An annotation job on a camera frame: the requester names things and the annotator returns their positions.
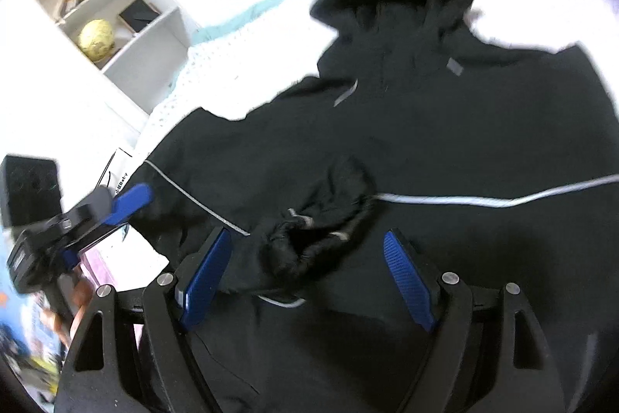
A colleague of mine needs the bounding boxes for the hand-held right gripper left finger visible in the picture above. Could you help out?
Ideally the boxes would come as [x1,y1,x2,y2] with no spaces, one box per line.
[55,226,262,413]

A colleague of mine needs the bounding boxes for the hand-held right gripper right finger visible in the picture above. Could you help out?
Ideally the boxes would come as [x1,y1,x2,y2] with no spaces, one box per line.
[383,228,566,413]

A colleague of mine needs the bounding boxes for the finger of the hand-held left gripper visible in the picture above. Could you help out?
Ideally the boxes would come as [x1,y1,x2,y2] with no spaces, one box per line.
[62,219,132,271]
[65,183,154,231]

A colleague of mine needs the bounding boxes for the black hooded jacket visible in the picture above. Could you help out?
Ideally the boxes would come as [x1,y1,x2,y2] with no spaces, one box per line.
[130,0,619,413]

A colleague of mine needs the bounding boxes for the white paper bag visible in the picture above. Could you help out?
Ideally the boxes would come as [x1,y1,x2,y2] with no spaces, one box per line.
[99,147,146,202]

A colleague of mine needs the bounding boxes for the pink cloth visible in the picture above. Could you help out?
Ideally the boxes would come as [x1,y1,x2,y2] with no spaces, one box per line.
[76,243,123,294]

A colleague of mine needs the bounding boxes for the black box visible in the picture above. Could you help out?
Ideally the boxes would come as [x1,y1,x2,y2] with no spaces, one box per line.
[0,156,63,231]

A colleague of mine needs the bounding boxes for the colourful play mat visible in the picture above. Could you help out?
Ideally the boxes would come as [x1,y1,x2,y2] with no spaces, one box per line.
[0,287,69,391]

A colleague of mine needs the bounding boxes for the golden globe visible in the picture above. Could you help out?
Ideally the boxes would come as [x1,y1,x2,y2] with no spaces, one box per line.
[78,20,116,58]

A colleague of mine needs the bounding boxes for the black framed board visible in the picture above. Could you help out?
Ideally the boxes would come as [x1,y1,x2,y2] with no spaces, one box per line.
[118,0,160,34]

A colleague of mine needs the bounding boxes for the white floral bedsheet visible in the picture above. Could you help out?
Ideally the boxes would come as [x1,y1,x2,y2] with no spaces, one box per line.
[97,0,614,293]

